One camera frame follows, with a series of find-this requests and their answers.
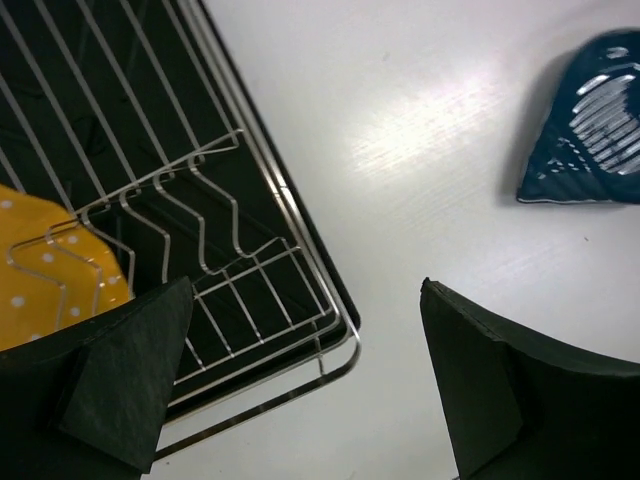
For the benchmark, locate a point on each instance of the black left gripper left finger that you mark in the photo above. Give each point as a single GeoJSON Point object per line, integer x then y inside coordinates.
{"type": "Point", "coordinates": [89, 401]}

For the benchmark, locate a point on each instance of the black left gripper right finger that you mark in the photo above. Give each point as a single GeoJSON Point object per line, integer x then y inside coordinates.
{"type": "Point", "coordinates": [519, 404]}

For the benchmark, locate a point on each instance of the yellow polka dot plate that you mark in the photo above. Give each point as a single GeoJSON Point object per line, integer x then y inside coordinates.
{"type": "Point", "coordinates": [55, 273]}

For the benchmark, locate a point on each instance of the dark blue shell dish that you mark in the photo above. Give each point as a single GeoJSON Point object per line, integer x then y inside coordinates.
{"type": "Point", "coordinates": [587, 149]}

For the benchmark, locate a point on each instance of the black drip tray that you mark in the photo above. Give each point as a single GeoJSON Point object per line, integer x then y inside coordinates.
{"type": "Point", "coordinates": [132, 117]}

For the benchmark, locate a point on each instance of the silver wire dish rack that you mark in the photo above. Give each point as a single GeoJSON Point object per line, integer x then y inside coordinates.
{"type": "Point", "coordinates": [161, 282]}

